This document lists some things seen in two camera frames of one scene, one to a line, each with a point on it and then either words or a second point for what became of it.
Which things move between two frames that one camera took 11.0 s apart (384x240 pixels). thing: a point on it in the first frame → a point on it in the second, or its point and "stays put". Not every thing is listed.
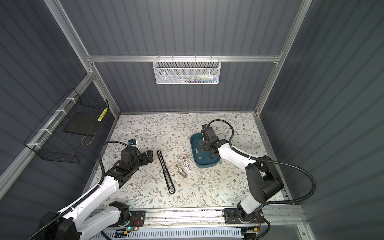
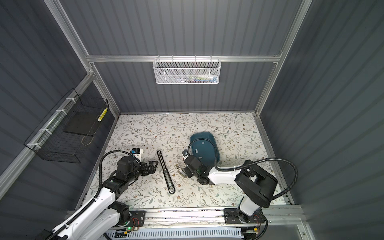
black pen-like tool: (166, 174) stays put
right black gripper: (202, 145) → (187, 170)
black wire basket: (65, 133) stays put
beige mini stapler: (180, 171) stays put
